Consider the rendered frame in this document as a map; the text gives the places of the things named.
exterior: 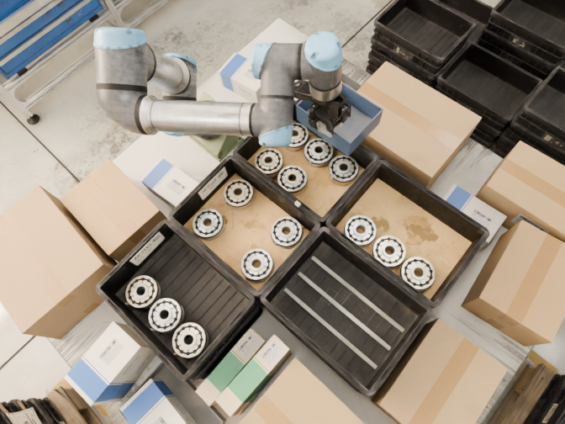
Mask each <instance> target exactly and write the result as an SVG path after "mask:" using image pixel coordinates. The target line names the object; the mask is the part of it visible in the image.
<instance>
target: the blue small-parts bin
mask: <svg viewBox="0 0 565 424"><path fill-rule="evenodd" d="M341 92H342V93H344V94H345V95H346V96H347V100H346V102H347V103H349V104H350V105H351V117H349V116H348V115H347V120H346V121H345V123H341V125H342V127H341V128H339V127H337V126H336V127H335V128H334V134H333V135H332V137H329V136H327V135H325V134H323V133H319V132H318V131H317V130H316V129H314V128H313V127H312V126H310V125H309V109H310V107H311V105H312V104H313V103H312V102H309V101H305V100H301V101H300V102H299V103H298V104H297V105H296V109H297V121H299V122H300V123H301V124H303V125H305V126H306V127H307V128H309V129H310V130H312V131H313V132H314V133H315V134H317V135H318V136H320V137H321V138H323V139H324V140H326V141H327V142H329V143H330V144H331V145H332V146H334V147H335V148H337V149H338V150H339V151H341V152H343V153H344V154H345V155H347V156H349V155H350V154H351V153H352V152H353V151H354V150H355V149H356V148H357V147H358V146H359V145H360V144H361V143H362V142H363V141H364V140H365V139H366V138H367V136H368V135H369V134H370V133H371V132H372V131H373V130H374V129H375V128H376V127H377V126H378V125H379V123H380V119H381V117H382V113H383V108H381V107H379V106H378V105H376V104H375V103H374V102H372V101H371V100H369V99H368V98H365V97H364V96H362V95H361V94H360V93H358V92H357V91H355V90H353V89H352V88H350V87H348V86H347V85H346V84H345V83H342V88H341Z"/></svg>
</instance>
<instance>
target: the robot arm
mask: <svg viewBox="0 0 565 424"><path fill-rule="evenodd" d="M146 42H147V38H146V35H145V31H143V30H141V29H128V28H115V27H101V28H97V29H95V31H94V41H93V46H94V53H95V69H96V84H97V98H98V102H99V104H100V106H101V108H102V109H103V111H104V113H105V114H106V115H107V116H108V117H109V118H110V119H111V120H112V121H113V122H115V123H116V124H117V125H119V126H121V127H122V128H124V129H126V130H128V131H131V132H134V133H136V134H140V135H155V134H157V133H158V132H159V131H162V132H164V133H165V134H167V135H174V136H197V137H198V138H200V139H202V140H216V139H217V138H219V137H220V136H221V135H241V136H256V137H258V139H259V144H260V145H261V146H289V145H290V143H291V139H292V133H293V100H294V98H298V99H302V100H305V101H309V102H312V103H313V104H312V105H311V107H310V109H309V125H310V126H312V127H313V128H314V129H316V130H317V131H318V132H319V133H323V134H325V135H327V136H329V137H332V135H333V134H334V128H335V127H336V126H337V127H339V128H341V127H342V125H341V123H345V121H346V120H347V115H348V116H349V117H351V105H350V104H349V103H347V102H346V100H347V96H346V95H345V94H344V93H342V92H341V88H342V62H343V55H342V49H341V41H340V40H339V38H338V37H337V36H336V35H335V34H333V33H331V32H328V31H320V32H319V33H316V34H312V35H311V36H310V37H309V38H308V39H307V41H306V43H277V42H272V43H262V44H256V45H255V46H254V47H253V49H252V51H251V73H252V76H253V77H254V78H255V79H259V80H261V98H260V103H235V102H215V101H213V100H203V101H197V72H198V69H197V63H196V61H195V60H194V59H193V58H192V57H191V56H186V55H184V54H177V53H168V54H165V55H163V56H160V55H157V54H156V53H154V51H153V50H152V49H151V47H150V46H149V45H148V44H146ZM295 80H298V81H297V82H295ZM305 80H308V81H305ZM147 83H149V84H153V85H157V86H158V87H159V88H160V89H161V90H162V99H157V98H156V97H155V96H153V95H147ZM346 107H347V108H346ZM348 109H349V113H348ZM328 127H329V128H330V129H331V130H330V129H329V128H328Z"/></svg>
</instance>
